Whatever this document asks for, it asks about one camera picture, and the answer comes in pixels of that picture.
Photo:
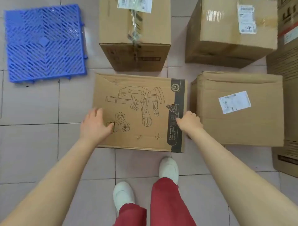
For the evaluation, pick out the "person's left hand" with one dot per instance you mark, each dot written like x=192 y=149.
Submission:
x=94 y=128

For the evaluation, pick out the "person's right hand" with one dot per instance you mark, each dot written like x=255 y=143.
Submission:
x=189 y=122

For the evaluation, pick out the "person's left thumb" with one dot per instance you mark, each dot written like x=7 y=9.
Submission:
x=109 y=127

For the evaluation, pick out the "person's right thumb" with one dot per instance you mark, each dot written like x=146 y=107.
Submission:
x=179 y=121

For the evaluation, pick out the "cardboard box with line drawing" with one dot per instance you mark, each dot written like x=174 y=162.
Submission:
x=139 y=111

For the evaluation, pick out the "person's left forearm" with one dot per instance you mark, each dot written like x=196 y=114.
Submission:
x=44 y=184

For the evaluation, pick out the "person's right forearm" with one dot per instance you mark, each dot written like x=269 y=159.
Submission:
x=237 y=179

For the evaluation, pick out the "white right shoe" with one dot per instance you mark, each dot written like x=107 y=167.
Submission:
x=169 y=170

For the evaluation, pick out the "white shoe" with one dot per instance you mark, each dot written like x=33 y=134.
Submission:
x=169 y=170
x=123 y=193

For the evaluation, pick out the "flat cardboard box white label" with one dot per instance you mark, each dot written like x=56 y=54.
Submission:
x=242 y=109

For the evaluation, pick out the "white left shoe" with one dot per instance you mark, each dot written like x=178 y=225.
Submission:
x=123 y=193

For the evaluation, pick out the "red trousers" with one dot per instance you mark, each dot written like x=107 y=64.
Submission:
x=167 y=204

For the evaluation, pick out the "tall taped cardboard box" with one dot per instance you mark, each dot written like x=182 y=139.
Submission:
x=135 y=35

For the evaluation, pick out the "large cardboard box white label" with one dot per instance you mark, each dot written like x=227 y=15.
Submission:
x=232 y=32

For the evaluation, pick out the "blue plastic grid mat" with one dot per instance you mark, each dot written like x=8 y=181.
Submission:
x=45 y=43

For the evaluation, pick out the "stack of printed cardboard boxes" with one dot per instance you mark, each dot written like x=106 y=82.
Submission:
x=286 y=88

